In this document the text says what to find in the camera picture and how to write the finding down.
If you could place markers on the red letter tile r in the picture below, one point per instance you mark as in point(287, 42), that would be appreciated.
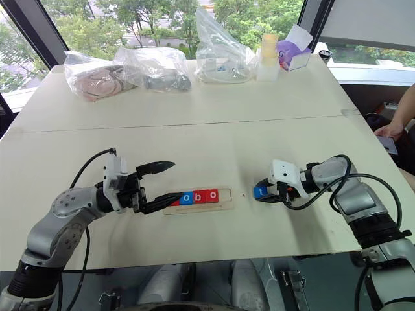
point(176, 203)

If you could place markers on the red letter tile b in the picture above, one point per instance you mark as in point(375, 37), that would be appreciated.
point(199, 197)

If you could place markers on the wooden letter tray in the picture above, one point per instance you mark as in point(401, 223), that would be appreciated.
point(225, 197)

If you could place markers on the grey roller blind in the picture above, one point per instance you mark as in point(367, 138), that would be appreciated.
point(369, 22)

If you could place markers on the plastic bag with grey parts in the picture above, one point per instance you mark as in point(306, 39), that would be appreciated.
point(162, 79)

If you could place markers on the metal bracket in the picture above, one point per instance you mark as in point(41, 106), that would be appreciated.
point(293, 278)

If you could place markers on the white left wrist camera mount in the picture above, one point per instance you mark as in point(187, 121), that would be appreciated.
point(113, 168)

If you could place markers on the blue letter tile o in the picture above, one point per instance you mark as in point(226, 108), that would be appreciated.
point(187, 198)

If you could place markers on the person's bare forearm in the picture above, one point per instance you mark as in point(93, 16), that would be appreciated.
point(405, 107)

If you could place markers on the purple tissue box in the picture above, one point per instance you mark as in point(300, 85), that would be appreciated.
point(293, 58)

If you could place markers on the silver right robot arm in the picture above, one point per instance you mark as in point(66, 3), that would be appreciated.
point(360, 197)

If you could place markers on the smartphone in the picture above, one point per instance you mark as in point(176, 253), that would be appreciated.
point(388, 145)

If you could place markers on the red letter tile o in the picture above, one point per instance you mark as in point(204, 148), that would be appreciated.
point(212, 195)

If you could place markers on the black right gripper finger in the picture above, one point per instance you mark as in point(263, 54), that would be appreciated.
point(266, 182)
point(270, 199)

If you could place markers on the blue letter tile t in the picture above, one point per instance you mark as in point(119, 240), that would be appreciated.
point(260, 192)

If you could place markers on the yellow stacked cups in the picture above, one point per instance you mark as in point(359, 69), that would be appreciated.
point(269, 45)

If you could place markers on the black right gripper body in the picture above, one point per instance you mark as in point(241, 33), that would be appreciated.
point(285, 192)

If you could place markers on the grey rounded housing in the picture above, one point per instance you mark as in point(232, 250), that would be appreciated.
point(249, 285)
point(168, 285)

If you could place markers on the plastic bag with pink cloth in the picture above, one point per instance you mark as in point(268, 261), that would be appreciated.
point(94, 82)

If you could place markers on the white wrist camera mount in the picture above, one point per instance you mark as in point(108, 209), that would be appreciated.
point(285, 171)
point(113, 168)

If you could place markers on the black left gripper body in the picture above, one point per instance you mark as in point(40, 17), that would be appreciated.
point(129, 191)

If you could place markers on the clear plastic bag white items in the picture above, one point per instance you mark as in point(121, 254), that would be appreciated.
point(220, 58)

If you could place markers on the person's bare hand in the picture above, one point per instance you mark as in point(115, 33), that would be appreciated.
point(390, 132)

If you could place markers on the white plastic container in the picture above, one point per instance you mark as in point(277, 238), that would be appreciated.
point(267, 74)

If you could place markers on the small black cup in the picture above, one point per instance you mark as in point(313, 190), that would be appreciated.
point(325, 55)

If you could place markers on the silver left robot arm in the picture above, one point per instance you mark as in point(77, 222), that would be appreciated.
point(65, 207)

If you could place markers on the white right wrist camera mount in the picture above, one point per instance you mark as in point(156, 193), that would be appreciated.
point(285, 171)

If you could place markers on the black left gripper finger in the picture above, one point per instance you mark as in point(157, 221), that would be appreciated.
point(155, 168)
point(162, 201)

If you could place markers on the clear tape strip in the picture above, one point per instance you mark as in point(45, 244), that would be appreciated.
point(350, 112)

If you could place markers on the dark window frame post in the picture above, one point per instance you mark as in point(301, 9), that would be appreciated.
point(313, 16)
point(35, 32)

